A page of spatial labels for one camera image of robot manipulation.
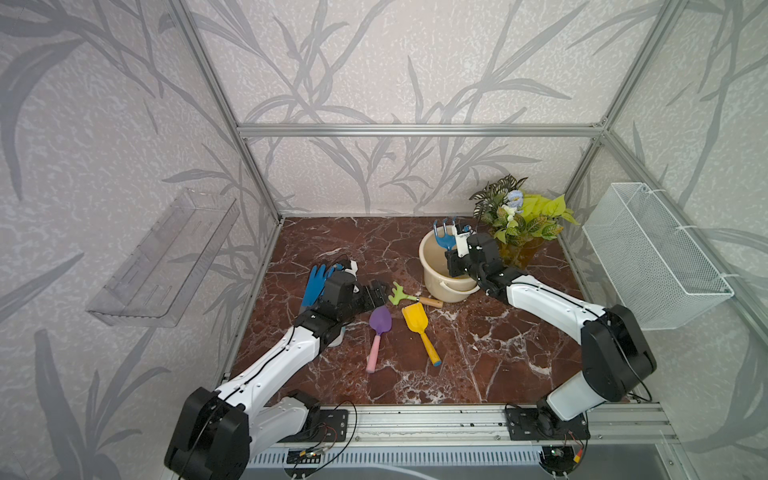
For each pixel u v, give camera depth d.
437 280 0.83
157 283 0.67
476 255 0.67
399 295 0.98
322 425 0.73
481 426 0.75
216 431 0.39
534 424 0.72
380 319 0.91
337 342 0.84
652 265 0.64
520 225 0.91
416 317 0.92
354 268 0.76
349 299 0.66
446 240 0.88
